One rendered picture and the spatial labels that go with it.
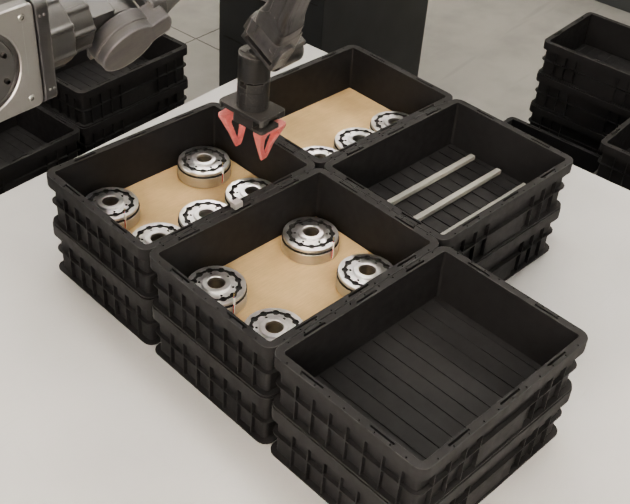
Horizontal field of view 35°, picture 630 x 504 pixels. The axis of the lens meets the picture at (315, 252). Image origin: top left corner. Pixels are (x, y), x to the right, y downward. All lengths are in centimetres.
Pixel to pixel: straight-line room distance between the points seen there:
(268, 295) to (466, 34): 294
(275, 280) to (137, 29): 69
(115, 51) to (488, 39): 342
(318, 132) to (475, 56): 227
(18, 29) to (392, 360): 83
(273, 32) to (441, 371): 60
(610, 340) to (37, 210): 117
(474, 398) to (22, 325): 82
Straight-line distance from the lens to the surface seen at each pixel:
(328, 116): 221
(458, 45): 443
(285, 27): 163
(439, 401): 159
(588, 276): 210
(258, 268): 178
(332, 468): 152
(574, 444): 176
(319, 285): 176
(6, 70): 111
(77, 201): 179
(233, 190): 192
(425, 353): 166
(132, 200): 190
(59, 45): 114
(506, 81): 421
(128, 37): 119
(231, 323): 153
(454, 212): 197
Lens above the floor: 197
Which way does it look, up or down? 39 degrees down
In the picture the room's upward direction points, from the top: 5 degrees clockwise
